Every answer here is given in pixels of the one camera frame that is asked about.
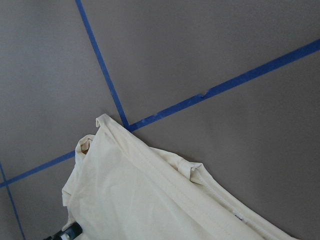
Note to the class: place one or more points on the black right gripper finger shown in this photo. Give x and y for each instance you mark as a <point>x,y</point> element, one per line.
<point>70,233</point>

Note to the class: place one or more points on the cream long-sleeve printed shirt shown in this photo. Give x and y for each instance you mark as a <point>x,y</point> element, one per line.
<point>123,189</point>

